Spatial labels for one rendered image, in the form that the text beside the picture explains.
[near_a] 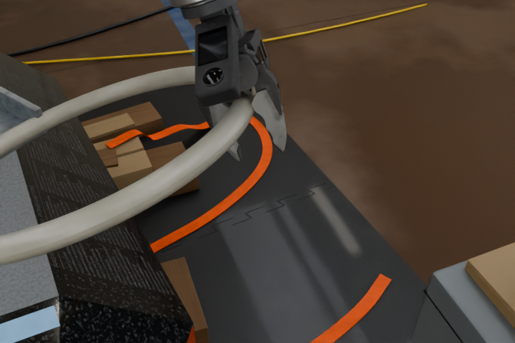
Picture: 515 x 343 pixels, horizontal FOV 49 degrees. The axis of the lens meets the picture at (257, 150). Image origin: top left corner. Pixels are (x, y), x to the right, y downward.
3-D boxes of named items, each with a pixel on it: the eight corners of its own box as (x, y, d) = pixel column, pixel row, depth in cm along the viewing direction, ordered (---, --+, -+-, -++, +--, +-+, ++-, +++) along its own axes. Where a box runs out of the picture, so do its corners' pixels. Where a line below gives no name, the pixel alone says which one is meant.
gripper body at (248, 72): (273, 68, 75) (245, -21, 70) (265, 93, 68) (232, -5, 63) (221, 82, 77) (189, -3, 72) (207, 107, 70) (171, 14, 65)
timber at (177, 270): (210, 348, 182) (208, 327, 175) (173, 360, 179) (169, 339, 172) (187, 277, 204) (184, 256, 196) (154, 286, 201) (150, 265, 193)
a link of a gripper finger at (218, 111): (247, 144, 79) (241, 82, 75) (240, 164, 74) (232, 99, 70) (225, 144, 80) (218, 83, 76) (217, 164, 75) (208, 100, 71)
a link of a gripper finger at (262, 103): (304, 125, 77) (270, 70, 74) (301, 146, 72) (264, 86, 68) (285, 135, 78) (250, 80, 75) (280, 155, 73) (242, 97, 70)
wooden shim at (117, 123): (83, 143, 252) (82, 140, 251) (76, 131, 259) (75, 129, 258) (135, 125, 262) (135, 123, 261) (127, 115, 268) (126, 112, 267)
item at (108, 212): (-140, 234, 79) (-153, 217, 78) (121, 82, 109) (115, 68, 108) (18, 329, 46) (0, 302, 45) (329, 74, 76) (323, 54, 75)
